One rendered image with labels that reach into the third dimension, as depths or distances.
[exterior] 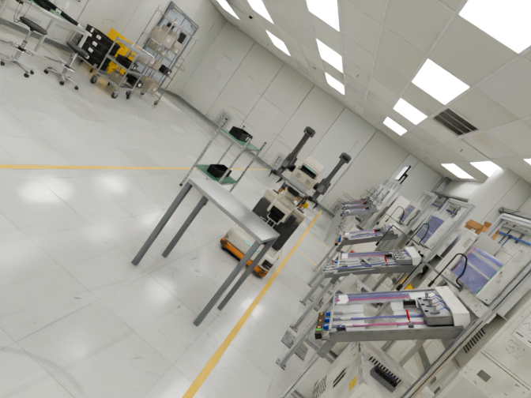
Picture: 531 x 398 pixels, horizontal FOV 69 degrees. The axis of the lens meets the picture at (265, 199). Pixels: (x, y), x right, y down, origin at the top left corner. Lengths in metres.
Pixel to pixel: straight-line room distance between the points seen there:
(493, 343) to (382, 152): 10.36
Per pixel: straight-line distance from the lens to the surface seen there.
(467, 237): 3.81
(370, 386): 2.51
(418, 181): 12.61
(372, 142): 12.48
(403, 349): 4.01
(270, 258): 4.22
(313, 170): 4.03
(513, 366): 2.55
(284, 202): 4.15
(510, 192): 7.23
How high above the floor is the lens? 1.52
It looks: 11 degrees down
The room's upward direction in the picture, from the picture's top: 37 degrees clockwise
